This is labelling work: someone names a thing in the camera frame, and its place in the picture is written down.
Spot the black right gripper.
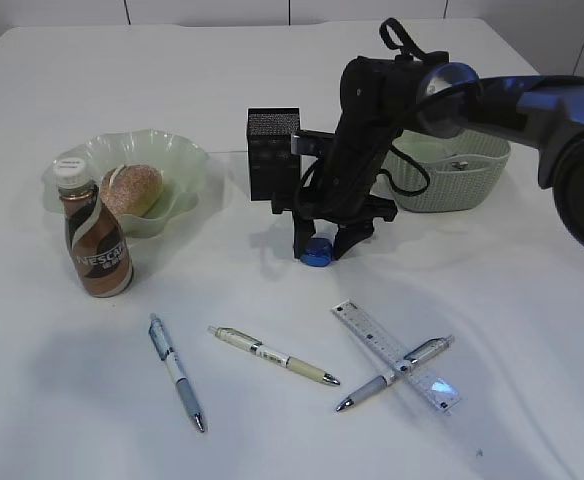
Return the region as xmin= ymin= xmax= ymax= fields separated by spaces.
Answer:
xmin=270 ymin=129 xmax=397 ymax=260

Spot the blue pencil sharpener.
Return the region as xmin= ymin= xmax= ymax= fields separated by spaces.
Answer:
xmin=300 ymin=237 xmax=333 ymax=267

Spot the beige white pen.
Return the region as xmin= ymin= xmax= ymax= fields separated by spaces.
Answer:
xmin=208 ymin=326 xmax=341 ymax=386

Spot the large paper ball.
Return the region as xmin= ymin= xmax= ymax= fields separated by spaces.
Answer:
xmin=437 ymin=155 xmax=472 ymax=172

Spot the grey clear pen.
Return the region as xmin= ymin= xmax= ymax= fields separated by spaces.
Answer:
xmin=336 ymin=335 xmax=454 ymax=412

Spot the sugar coated bread roll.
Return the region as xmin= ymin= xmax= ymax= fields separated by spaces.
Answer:
xmin=100 ymin=164 xmax=163 ymax=217

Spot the clear plastic ruler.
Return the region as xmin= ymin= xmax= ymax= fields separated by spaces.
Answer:
xmin=331 ymin=300 xmax=461 ymax=412

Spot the brown Nescafe coffee bottle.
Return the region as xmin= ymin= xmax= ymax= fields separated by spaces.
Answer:
xmin=52 ymin=158 xmax=134 ymax=298

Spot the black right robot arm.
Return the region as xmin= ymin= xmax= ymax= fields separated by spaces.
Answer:
xmin=272 ymin=52 xmax=584 ymax=257

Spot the black mesh pen holder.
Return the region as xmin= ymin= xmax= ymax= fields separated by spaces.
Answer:
xmin=246 ymin=108 xmax=301 ymax=201

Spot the green plastic basket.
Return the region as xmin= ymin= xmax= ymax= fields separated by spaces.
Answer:
xmin=383 ymin=130 xmax=511 ymax=213

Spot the green wavy glass plate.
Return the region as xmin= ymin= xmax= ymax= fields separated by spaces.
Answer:
xmin=57 ymin=129 xmax=208 ymax=238

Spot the blue white pen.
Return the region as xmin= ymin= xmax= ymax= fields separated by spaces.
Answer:
xmin=148 ymin=313 xmax=207 ymax=433

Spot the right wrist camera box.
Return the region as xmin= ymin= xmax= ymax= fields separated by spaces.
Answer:
xmin=290 ymin=129 xmax=334 ymax=158

